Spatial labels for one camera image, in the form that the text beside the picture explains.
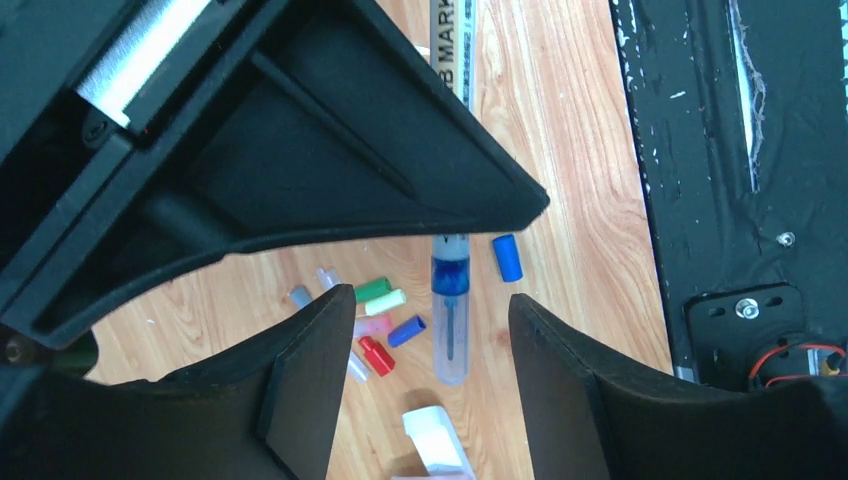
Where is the clear translucent pen cap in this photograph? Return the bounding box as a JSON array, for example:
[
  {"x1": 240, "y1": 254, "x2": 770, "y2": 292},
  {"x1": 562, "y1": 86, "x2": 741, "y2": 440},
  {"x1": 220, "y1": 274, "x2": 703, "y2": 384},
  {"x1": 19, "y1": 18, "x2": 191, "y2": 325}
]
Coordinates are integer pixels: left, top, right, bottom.
[{"x1": 347, "y1": 350, "x2": 370, "y2": 383}]

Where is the pale green pen cap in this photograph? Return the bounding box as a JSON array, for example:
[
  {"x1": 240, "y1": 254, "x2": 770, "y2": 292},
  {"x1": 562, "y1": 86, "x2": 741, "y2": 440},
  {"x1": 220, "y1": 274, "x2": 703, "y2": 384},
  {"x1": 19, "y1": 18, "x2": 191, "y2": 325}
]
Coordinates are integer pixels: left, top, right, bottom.
[{"x1": 363, "y1": 289, "x2": 407, "y2": 316}]

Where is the purple pen cap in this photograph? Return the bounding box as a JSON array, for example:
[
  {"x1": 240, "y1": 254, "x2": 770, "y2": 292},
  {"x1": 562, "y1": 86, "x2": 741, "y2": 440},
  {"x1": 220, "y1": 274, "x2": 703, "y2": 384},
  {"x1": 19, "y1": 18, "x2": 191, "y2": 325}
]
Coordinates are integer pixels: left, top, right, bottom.
[{"x1": 387, "y1": 315, "x2": 427, "y2": 348}]

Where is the white clothes rack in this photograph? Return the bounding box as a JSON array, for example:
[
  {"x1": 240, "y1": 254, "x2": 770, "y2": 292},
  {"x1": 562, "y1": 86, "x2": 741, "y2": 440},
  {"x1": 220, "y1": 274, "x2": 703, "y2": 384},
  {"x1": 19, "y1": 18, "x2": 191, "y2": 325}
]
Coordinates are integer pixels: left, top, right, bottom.
[{"x1": 391, "y1": 406, "x2": 477, "y2": 480}]

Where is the blue pen cap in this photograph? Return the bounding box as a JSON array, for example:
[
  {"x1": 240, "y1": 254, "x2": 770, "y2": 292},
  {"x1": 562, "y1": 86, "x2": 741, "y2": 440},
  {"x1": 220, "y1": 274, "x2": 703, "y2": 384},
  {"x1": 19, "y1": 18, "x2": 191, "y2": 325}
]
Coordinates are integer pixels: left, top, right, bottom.
[{"x1": 492, "y1": 234, "x2": 523, "y2": 283}]

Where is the grey pen cap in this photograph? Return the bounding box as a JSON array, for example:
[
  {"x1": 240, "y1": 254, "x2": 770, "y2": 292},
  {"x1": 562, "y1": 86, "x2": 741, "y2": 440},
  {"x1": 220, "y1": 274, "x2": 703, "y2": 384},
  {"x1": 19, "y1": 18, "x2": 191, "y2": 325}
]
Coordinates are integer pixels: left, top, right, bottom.
[{"x1": 288, "y1": 285, "x2": 313, "y2": 310}]

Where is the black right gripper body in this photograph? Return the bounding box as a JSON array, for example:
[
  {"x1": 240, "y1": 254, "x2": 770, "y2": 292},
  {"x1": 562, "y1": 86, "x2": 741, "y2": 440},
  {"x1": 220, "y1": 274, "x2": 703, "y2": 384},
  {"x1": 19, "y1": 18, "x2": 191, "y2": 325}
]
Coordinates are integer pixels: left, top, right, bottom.
[{"x1": 1, "y1": 1, "x2": 549, "y2": 350}]

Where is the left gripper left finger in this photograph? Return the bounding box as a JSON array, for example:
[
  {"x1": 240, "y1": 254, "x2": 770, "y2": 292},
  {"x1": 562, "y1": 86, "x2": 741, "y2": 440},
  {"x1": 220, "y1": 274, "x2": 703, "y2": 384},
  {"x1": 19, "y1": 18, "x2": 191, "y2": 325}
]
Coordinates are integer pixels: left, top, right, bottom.
[{"x1": 1, "y1": 284, "x2": 356, "y2": 479}]

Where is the pink translucent pen cap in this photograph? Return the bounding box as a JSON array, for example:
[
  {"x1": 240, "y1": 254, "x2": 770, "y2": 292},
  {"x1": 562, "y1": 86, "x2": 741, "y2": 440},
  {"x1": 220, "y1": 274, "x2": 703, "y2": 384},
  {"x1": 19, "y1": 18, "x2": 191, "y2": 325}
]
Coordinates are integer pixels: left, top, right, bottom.
[{"x1": 353, "y1": 314, "x2": 393, "y2": 339}]

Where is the purple cap marker pen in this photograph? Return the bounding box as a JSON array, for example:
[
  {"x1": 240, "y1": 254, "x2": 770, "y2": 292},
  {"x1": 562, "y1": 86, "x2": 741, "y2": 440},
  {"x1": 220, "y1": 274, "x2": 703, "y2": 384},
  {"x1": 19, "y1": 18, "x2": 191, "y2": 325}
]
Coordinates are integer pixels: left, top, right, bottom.
[{"x1": 429, "y1": 0, "x2": 480, "y2": 388}]

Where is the red pen cap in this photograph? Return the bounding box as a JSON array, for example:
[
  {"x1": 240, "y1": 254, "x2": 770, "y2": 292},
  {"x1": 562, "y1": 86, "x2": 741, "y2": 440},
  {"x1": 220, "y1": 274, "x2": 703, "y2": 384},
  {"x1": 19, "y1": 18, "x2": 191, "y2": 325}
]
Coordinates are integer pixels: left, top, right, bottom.
[{"x1": 358, "y1": 336, "x2": 396, "y2": 377}]

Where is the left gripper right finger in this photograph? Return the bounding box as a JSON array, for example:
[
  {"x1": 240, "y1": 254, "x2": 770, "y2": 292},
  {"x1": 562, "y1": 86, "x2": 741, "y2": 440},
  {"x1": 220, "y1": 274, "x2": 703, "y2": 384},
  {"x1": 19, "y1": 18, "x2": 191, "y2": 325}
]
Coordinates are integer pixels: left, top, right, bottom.
[{"x1": 508, "y1": 294, "x2": 847, "y2": 479}]

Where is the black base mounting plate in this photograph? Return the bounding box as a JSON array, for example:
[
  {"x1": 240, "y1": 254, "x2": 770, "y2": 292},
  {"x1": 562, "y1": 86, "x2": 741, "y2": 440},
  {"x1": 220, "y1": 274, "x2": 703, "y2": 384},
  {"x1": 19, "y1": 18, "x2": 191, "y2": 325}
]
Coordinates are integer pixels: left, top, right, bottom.
[{"x1": 610, "y1": 1, "x2": 847, "y2": 392}]

